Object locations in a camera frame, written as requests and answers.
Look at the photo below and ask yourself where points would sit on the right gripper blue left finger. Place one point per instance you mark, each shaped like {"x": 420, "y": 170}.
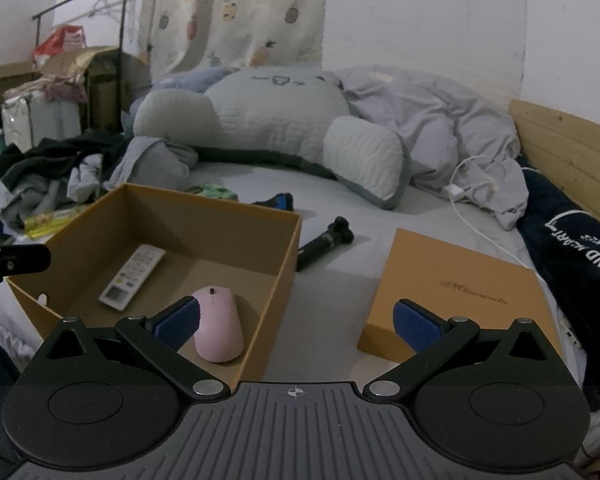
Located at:
{"x": 159, "y": 339}

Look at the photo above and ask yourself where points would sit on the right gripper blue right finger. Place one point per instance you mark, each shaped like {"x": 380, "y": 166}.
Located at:
{"x": 436, "y": 342}

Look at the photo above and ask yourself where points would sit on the black mini tripod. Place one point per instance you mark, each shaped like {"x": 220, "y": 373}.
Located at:
{"x": 338, "y": 233}

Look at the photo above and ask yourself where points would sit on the orange box lid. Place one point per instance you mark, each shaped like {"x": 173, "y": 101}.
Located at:
{"x": 450, "y": 280}

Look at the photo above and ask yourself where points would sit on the white remote control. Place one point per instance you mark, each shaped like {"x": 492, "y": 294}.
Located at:
{"x": 130, "y": 278}

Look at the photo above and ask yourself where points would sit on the pink computer mouse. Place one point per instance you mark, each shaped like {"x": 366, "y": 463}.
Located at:
{"x": 219, "y": 338}

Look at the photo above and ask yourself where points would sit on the pile of dark clothes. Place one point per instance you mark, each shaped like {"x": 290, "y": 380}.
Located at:
{"x": 56, "y": 173}

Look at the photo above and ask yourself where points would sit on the open orange cardboard box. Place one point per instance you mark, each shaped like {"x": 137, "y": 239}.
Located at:
{"x": 250, "y": 250}

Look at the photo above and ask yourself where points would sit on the white suitcase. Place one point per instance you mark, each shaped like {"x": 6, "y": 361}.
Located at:
{"x": 31, "y": 118}

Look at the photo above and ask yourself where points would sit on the green patterned small item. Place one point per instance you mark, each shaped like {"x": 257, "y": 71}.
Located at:
{"x": 212, "y": 191}

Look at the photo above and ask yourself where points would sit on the blue black electric shaver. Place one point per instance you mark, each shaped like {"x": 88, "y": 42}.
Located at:
{"x": 280, "y": 201}

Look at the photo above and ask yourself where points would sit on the grey crumpled blanket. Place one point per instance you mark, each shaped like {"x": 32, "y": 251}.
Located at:
{"x": 462, "y": 147}

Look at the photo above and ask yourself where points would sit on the brown cardboard box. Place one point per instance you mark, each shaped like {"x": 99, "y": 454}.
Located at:
{"x": 83, "y": 64}

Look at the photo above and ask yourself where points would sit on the red plastic bag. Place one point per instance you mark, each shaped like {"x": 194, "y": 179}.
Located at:
{"x": 65, "y": 38}

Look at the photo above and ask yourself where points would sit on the wooden headboard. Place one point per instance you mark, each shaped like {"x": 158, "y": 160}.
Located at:
{"x": 564, "y": 147}

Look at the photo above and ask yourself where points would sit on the black clothes rack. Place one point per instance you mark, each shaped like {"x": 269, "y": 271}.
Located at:
{"x": 106, "y": 23}

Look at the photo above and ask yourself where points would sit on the light green cat pillow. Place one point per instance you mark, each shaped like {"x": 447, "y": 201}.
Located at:
{"x": 297, "y": 117}

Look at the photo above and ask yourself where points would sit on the pineapple print curtain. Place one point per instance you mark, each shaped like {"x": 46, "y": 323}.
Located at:
{"x": 180, "y": 35}

